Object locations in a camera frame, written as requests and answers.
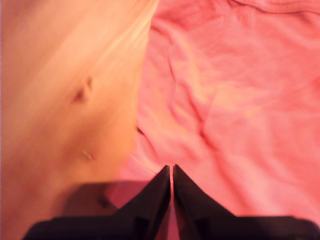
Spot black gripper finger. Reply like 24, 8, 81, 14
172, 164, 238, 240
111, 164, 172, 240

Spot pink underwear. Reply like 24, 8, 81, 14
107, 0, 320, 240

